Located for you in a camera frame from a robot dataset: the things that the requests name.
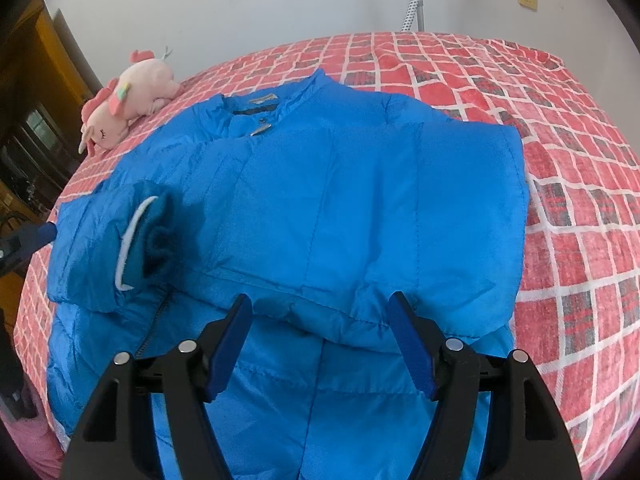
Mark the pink plush toy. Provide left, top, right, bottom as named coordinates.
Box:
left=77, top=46, right=181, bottom=156

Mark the blue puffer jacket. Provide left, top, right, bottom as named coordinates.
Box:
left=45, top=69, right=531, bottom=480

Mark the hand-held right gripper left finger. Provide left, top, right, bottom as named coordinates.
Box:
left=60, top=294, right=253, bottom=480

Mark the wooden cabinet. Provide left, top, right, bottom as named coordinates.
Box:
left=0, top=0, right=108, bottom=311

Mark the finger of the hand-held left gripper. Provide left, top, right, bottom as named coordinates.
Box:
left=19, top=223, right=57, bottom=256

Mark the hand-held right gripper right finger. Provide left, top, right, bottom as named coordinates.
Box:
left=387, top=291, right=583, bottom=480

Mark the pink clothing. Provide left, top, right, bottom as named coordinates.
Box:
left=4, top=395, right=66, bottom=480

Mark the red plaid bed sheet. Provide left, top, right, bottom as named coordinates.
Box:
left=12, top=30, right=640, bottom=480

